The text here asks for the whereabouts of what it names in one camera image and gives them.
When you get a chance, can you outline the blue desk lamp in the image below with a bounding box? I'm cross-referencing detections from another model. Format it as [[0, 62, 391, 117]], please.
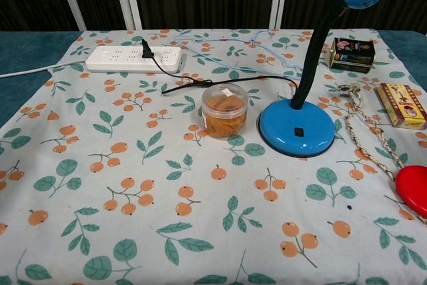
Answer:
[[258, 0, 392, 158]]

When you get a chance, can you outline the clear jar of rubber bands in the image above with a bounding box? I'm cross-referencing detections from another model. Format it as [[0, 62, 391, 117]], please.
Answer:
[[201, 83, 250, 139]]

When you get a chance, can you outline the floral print tablecloth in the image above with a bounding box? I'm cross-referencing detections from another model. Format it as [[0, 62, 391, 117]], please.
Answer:
[[0, 27, 427, 285]]

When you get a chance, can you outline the white power strip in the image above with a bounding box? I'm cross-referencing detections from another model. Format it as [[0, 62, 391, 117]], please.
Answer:
[[84, 45, 186, 74]]

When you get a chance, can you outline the black printed box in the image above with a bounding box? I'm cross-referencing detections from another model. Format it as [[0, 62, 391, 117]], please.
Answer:
[[329, 37, 377, 74]]

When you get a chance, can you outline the yellow red printed box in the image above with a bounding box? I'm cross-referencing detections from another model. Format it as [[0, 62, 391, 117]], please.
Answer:
[[373, 82, 427, 131]]

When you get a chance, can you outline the light blue wire hanger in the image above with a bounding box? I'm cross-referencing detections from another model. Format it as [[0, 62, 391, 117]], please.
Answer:
[[174, 29, 305, 77]]

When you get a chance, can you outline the black lamp power cord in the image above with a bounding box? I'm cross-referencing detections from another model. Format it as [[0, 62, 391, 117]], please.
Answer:
[[140, 38, 300, 96]]

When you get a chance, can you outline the white power strip cable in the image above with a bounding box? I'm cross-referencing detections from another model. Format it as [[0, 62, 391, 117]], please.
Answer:
[[0, 61, 89, 79]]

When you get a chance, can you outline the red disc with braided rope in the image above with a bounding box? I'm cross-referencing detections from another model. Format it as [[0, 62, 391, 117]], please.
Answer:
[[336, 82, 427, 224]]

